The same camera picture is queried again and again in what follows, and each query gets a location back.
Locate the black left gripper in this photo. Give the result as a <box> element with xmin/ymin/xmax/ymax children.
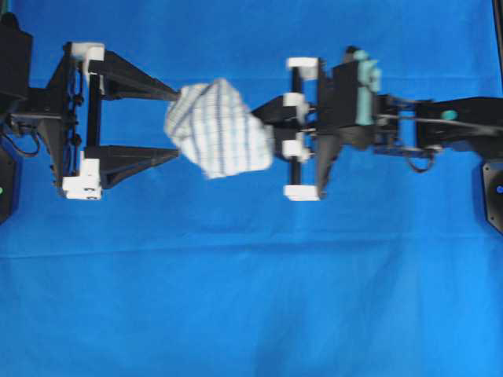
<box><xmin>38</xmin><ymin>42</ymin><xmax>180</xmax><ymax>200</ymax></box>

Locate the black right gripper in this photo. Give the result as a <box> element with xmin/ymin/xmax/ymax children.
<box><xmin>251</xmin><ymin>56</ymin><xmax>377</xmax><ymax>201</ymax></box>

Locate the white blue-striped towel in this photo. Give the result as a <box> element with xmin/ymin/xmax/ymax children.
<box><xmin>164</xmin><ymin>79</ymin><xmax>274</xmax><ymax>179</ymax></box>

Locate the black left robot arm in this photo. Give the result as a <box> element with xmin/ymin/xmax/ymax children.
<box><xmin>1</xmin><ymin>13</ymin><xmax>180</xmax><ymax>200</ymax></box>

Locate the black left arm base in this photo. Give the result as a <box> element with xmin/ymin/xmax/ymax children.
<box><xmin>1</xmin><ymin>145</ymin><xmax>22</xmax><ymax>224</ymax></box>

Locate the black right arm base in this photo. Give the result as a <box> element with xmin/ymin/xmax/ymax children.
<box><xmin>482</xmin><ymin>159</ymin><xmax>502</xmax><ymax>233</ymax></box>

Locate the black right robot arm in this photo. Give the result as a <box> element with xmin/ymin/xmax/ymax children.
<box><xmin>253</xmin><ymin>47</ymin><xmax>502</xmax><ymax>201</ymax></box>

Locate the blue table cloth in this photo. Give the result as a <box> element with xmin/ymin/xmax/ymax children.
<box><xmin>1</xmin><ymin>1</ymin><xmax>502</xmax><ymax>376</ymax></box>

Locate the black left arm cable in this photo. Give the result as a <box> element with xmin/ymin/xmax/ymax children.
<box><xmin>2</xmin><ymin>124</ymin><xmax>42</xmax><ymax>159</ymax></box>

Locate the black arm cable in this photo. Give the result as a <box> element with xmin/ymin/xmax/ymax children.
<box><xmin>404</xmin><ymin>147</ymin><xmax>440</xmax><ymax>174</ymax></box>
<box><xmin>2</xmin><ymin>124</ymin><xmax>42</xmax><ymax>159</ymax></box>

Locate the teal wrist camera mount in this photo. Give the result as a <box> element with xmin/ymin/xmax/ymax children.
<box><xmin>353</xmin><ymin>49</ymin><xmax>382</xmax><ymax>126</ymax></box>

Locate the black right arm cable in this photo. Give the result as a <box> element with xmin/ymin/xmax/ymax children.
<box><xmin>404</xmin><ymin>147</ymin><xmax>440</xmax><ymax>174</ymax></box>

